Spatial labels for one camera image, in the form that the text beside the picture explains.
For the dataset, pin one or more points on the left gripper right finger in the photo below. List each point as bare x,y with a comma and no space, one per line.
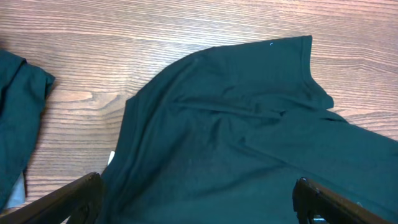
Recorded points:
314,203

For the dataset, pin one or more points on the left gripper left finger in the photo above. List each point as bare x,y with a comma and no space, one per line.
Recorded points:
77,202

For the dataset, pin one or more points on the black t-shirt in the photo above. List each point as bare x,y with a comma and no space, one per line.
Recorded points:
223,134

